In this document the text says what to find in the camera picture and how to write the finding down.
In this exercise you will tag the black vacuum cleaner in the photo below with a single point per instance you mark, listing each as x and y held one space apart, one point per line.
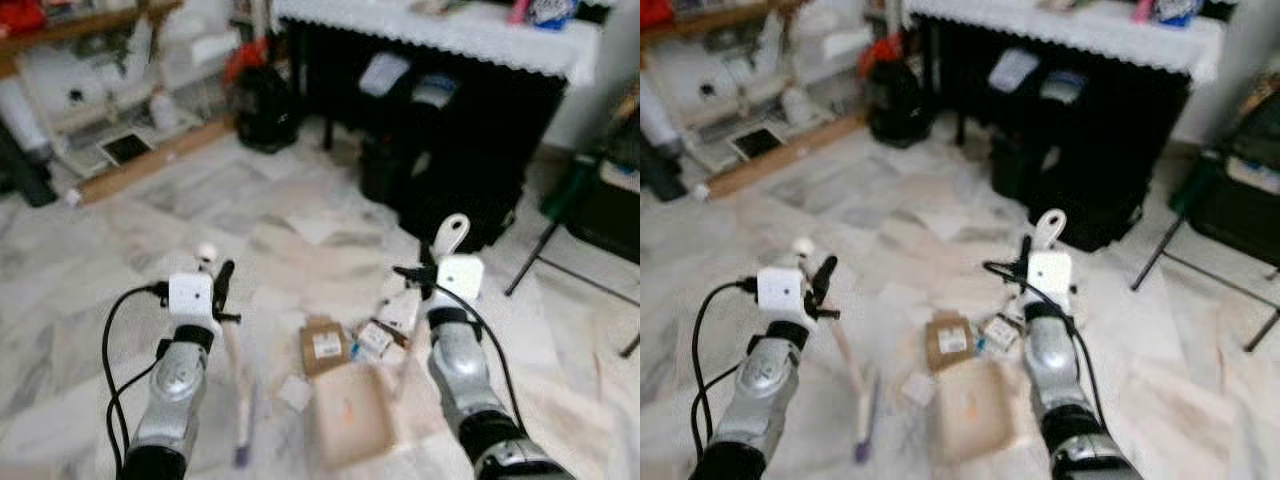
268 112
898 108

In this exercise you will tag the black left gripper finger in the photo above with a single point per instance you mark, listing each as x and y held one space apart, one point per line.
823 280
224 285

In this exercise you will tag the white-framed tablet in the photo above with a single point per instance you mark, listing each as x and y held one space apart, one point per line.
125 150
757 143

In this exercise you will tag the black tower appliance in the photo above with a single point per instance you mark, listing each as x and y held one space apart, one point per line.
25 180
660 170

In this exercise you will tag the blue and white packet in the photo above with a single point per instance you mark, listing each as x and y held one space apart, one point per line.
552 12
1178 11

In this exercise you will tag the black folding chair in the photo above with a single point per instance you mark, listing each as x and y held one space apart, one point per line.
1240 200
610 210

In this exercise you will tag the black round canister red button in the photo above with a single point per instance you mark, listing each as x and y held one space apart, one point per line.
1013 165
383 170

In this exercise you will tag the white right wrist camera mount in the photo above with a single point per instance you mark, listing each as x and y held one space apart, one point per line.
462 278
1050 274

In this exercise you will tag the brown cardboard box with label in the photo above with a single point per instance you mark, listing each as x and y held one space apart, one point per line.
950 342
325 345

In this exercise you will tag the white broom with purple bristles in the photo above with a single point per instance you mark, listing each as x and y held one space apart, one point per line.
852 385
238 400

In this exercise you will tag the pink bottle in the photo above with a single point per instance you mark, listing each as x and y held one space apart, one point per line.
518 12
1143 10

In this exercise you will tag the white paper square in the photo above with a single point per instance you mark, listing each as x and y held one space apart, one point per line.
295 392

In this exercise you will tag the small printed white box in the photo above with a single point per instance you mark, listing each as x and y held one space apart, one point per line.
998 333
375 338

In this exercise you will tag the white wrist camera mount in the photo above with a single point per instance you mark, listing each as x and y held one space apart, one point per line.
190 296
1050 274
780 292
462 278

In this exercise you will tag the black table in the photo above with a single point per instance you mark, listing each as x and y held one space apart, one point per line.
955 90
320 90

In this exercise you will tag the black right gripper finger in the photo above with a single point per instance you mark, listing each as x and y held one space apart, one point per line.
1024 250
429 258

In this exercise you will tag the wooden-topped sewing table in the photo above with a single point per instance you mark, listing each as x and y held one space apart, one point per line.
740 55
100 60

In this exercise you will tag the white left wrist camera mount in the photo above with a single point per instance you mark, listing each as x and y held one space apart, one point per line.
780 292
190 296

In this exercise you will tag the white lace tablecloth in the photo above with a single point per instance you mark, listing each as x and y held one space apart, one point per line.
450 35
1080 35

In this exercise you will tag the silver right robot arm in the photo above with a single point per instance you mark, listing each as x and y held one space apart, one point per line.
1055 365
465 370

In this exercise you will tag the long brown cardboard box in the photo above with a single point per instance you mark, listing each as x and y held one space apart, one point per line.
785 155
150 165

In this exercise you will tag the red bag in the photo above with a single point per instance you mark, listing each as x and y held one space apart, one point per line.
882 55
245 60

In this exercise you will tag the silver bag with blue print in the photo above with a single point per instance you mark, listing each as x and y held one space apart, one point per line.
435 90
1065 86

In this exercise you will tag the grey fabric bag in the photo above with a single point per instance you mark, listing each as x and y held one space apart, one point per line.
1015 70
385 75

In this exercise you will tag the large black cloth bag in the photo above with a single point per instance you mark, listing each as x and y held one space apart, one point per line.
1105 175
480 180

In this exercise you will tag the white plastic jug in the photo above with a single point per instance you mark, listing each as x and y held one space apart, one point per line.
165 112
796 106

